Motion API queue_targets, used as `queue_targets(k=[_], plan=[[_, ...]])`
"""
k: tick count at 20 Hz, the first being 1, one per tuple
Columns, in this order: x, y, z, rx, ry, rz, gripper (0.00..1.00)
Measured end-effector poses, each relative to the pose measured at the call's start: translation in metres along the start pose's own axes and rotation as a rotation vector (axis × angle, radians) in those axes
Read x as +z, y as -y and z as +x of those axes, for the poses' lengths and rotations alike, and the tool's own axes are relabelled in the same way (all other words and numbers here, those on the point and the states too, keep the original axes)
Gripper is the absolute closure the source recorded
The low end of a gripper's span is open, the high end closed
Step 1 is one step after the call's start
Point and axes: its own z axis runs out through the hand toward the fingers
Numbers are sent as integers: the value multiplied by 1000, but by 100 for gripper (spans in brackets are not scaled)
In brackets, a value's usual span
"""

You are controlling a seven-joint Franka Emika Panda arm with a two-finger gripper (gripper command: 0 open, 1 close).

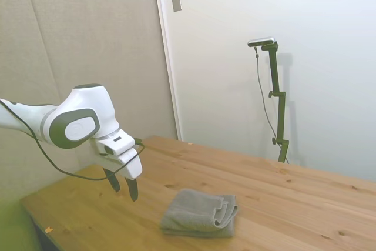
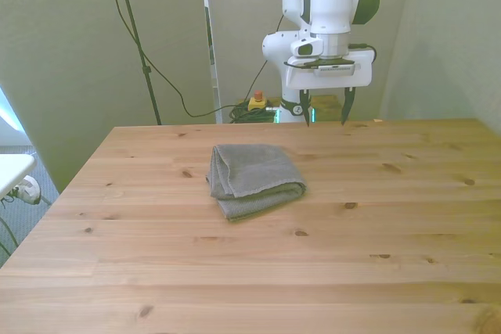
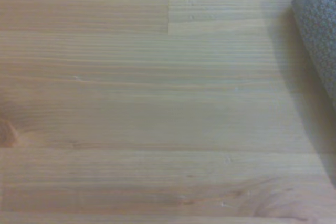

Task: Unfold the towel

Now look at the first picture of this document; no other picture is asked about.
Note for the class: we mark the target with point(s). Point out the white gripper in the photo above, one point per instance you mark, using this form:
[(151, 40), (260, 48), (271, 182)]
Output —
[(129, 167)]

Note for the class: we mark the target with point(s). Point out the grey towel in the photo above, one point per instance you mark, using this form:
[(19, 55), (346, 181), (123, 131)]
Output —
[(191, 214)]

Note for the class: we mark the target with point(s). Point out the small orange tape scrap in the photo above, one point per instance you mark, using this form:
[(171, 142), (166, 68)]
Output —
[(48, 229)]

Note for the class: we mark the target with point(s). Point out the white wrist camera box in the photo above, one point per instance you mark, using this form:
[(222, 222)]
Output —
[(123, 143)]

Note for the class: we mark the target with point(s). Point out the white door frame trim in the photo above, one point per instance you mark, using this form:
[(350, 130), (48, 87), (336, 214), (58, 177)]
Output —
[(167, 57)]

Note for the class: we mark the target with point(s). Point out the dark camera stand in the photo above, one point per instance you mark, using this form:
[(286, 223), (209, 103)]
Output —
[(281, 115)]

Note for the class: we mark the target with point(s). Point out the grey wall switch plate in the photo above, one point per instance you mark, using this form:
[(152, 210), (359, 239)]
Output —
[(176, 1)]

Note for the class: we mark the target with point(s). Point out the grey exterior camera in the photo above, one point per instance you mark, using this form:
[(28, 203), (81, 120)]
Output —
[(261, 41)]

